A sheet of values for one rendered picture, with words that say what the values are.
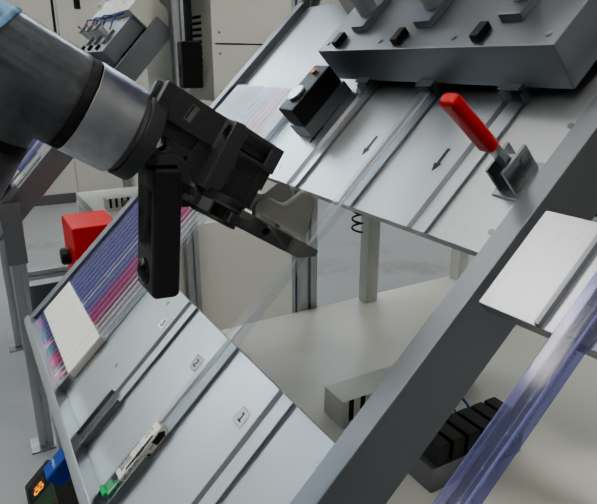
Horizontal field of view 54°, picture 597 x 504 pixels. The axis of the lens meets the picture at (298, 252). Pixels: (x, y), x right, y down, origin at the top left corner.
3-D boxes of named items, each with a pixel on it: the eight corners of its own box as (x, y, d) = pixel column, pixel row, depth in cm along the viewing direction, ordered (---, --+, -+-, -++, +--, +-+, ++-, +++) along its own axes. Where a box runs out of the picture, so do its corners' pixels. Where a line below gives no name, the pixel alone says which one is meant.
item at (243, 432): (195, 685, 41) (162, 678, 39) (52, 328, 95) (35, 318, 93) (360, 463, 43) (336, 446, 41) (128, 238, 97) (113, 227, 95)
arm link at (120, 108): (64, 155, 41) (47, 142, 48) (122, 184, 44) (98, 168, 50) (113, 61, 41) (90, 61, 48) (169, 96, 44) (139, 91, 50)
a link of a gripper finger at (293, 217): (353, 217, 55) (278, 171, 51) (324, 272, 55) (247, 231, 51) (336, 211, 58) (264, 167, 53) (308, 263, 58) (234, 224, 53)
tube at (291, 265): (114, 501, 54) (104, 497, 54) (110, 492, 55) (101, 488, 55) (433, 100, 61) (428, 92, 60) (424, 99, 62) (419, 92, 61)
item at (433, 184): (513, 290, 46) (486, 253, 44) (207, 166, 101) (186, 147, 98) (730, -7, 50) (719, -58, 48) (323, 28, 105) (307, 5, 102)
